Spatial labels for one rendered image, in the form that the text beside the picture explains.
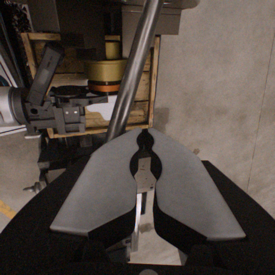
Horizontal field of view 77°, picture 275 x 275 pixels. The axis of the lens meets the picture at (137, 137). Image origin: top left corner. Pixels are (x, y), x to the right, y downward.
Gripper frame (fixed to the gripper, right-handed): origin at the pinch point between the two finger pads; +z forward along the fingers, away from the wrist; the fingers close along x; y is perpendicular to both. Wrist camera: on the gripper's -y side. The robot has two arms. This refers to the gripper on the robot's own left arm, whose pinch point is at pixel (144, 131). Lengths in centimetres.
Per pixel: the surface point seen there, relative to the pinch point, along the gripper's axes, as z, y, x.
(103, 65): 21.0, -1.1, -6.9
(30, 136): 52, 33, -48
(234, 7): 162, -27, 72
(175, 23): 26.1, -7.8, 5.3
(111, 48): 22.6, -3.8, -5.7
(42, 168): 34, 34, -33
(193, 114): 158, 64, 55
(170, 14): 25.9, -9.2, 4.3
